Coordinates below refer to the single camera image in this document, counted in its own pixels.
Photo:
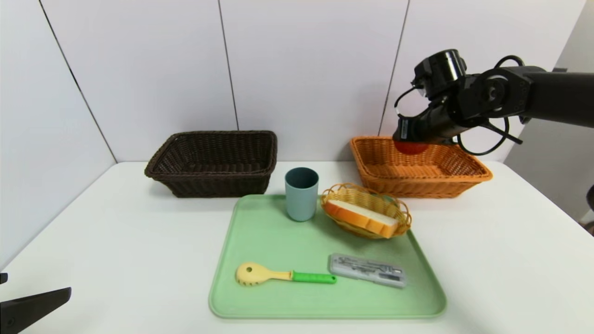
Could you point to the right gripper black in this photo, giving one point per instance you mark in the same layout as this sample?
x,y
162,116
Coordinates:
x,y
403,130

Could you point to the red apple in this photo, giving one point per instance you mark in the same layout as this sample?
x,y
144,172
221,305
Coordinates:
x,y
412,148

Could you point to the blue-grey plastic cup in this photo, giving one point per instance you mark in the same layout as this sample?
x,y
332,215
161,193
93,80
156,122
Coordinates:
x,y
301,204

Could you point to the grey cutlery case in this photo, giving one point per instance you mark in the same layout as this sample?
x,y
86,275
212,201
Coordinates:
x,y
366,270

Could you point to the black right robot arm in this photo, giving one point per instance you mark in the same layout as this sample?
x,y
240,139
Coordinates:
x,y
557,97

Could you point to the orange wicker basket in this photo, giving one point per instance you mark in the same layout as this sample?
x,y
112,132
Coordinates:
x,y
417,185

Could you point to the small yellow wicker basket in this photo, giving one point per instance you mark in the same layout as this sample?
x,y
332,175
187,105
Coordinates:
x,y
357,195

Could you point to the dark brown wicker basket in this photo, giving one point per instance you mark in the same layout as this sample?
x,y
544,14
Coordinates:
x,y
213,185

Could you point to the slice of white bread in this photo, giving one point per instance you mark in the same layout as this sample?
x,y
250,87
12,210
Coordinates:
x,y
357,216

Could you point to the light green plastic tray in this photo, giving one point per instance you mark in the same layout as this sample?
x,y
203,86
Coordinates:
x,y
315,297

